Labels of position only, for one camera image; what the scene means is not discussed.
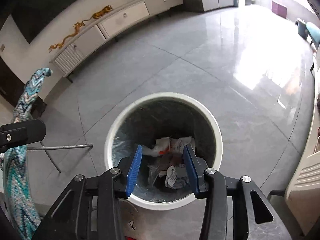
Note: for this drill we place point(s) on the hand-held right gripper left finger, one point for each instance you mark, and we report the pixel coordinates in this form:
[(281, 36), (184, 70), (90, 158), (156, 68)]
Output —
[(133, 170)]

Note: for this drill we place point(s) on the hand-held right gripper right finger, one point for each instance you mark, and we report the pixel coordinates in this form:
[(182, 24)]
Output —
[(191, 170)]

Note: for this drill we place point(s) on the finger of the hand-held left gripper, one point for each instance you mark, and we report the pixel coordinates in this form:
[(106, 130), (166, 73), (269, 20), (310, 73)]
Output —
[(22, 132)]

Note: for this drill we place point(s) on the white printed packet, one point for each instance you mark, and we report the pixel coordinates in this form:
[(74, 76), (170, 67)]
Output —
[(175, 178)]

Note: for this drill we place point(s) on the clear plastic wrapper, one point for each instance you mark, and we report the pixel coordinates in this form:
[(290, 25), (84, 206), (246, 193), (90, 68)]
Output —
[(155, 170)]

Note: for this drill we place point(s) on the white printed wrapper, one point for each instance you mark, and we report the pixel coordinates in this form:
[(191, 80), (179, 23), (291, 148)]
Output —
[(180, 143)]

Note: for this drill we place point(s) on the white plastic wrapper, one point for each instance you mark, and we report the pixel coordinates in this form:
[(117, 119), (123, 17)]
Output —
[(160, 146)]

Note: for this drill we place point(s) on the white round trash bin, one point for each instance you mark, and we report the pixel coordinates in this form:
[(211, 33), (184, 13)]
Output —
[(215, 140)]

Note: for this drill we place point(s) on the dark brown door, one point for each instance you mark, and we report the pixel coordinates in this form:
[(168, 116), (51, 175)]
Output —
[(10, 85)]

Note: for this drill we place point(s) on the golden dragon figurine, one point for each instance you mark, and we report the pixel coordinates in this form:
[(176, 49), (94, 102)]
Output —
[(65, 38)]

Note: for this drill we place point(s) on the white ribbed cabinet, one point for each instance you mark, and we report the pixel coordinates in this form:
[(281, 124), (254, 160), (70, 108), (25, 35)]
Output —
[(307, 175)]

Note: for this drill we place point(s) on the golden tiger figurine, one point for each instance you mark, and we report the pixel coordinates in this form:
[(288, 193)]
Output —
[(101, 13)]

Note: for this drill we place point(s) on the white television cabinet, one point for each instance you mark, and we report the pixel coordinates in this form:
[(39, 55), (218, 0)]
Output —
[(120, 17)]

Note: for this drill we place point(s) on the grey bucket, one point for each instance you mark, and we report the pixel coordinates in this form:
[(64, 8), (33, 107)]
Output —
[(302, 28)]

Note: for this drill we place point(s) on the purple box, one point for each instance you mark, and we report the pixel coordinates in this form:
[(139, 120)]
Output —
[(279, 8)]

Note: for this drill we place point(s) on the teal stool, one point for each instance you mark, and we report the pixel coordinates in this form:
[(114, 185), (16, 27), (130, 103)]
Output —
[(313, 32)]

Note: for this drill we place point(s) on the metal table frame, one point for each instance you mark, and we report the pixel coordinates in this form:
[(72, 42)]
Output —
[(60, 148)]

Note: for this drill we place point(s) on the wall switch panel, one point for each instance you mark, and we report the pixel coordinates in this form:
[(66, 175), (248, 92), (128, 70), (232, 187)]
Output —
[(2, 47)]

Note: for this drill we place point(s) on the wall-mounted black television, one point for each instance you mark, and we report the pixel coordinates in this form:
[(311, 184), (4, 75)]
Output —
[(62, 2)]

